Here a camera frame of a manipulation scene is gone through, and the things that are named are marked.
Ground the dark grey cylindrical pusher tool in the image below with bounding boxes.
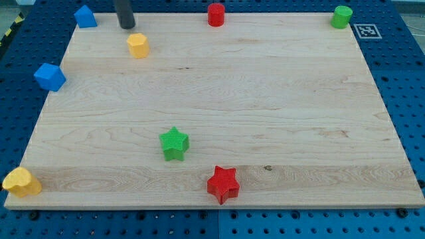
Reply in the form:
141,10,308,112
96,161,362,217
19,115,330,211
113,0,135,29

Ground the yellow hexagon block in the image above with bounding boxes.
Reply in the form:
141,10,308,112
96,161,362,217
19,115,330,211
127,33,150,58

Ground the blue pentagon block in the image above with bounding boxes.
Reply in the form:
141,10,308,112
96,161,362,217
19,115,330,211
74,5,98,28

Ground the red cylinder block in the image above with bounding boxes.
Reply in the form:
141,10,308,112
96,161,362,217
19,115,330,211
207,3,225,27

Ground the blue cube block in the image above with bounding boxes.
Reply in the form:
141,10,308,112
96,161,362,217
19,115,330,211
33,63,66,92

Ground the green star block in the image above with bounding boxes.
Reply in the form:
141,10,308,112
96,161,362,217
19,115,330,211
159,127,190,161

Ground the red star block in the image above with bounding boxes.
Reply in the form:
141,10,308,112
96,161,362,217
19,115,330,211
207,165,240,205

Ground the yellow heart block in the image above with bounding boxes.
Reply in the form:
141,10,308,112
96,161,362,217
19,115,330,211
2,167,43,197

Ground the green cylinder block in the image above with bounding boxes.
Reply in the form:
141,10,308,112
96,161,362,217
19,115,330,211
330,5,353,29

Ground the white fiducial marker tag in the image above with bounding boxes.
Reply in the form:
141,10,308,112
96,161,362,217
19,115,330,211
353,23,382,39

